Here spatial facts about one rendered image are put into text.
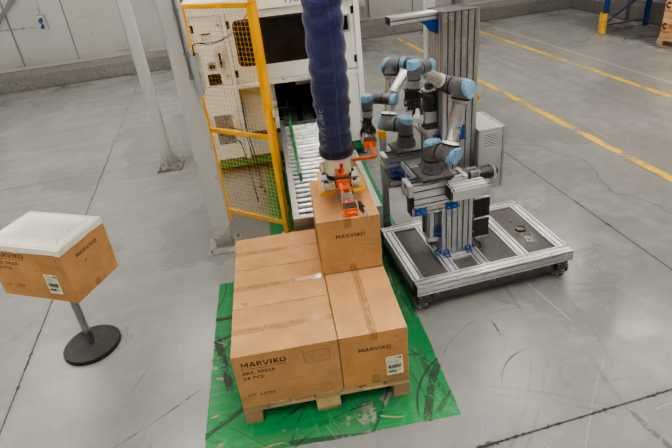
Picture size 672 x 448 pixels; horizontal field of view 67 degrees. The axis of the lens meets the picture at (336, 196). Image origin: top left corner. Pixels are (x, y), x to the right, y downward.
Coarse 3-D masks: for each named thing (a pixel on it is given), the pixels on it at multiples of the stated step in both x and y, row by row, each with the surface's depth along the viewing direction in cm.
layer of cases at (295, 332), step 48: (240, 240) 382; (288, 240) 376; (240, 288) 331; (288, 288) 326; (336, 288) 322; (384, 288) 317; (240, 336) 292; (288, 336) 288; (336, 336) 285; (384, 336) 287; (240, 384) 288; (288, 384) 293; (336, 384) 299
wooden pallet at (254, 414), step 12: (372, 384) 303; (384, 384) 305; (396, 384) 306; (408, 384) 308; (312, 396) 302; (324, 396) 302; (336, 396) 303; (252, 408) 298; (264, 408) 299; (324, 408) 307; (252, 420) 302
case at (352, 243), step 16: (336, 192) 350; (368, 192) 345; (320, 208) 332; (336, 208) 330; (368, 208) 326; (320, 224) 317; (336, 224) 318; (352, 224) 320; (368, 224) 321; (320, 240) 322; (336, 240) 324; (352, 240) 325; (368, 240) 327; (320, 256) 336; (336, 256) 330; (352, 256) 331; (368, 256) 333; (336, 272) 336
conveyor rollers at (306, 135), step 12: (288, 132) 570; (300, 132) 571; (312, 132) 564; (288, 144) 539; (300, 144) 539; (312, 144) 533; (300, 156) 508; (312, 156) 509; (312, 168) 485; (312, 180) 461; (300, 192) 444; (300, 204) 421; (300, 216) 405
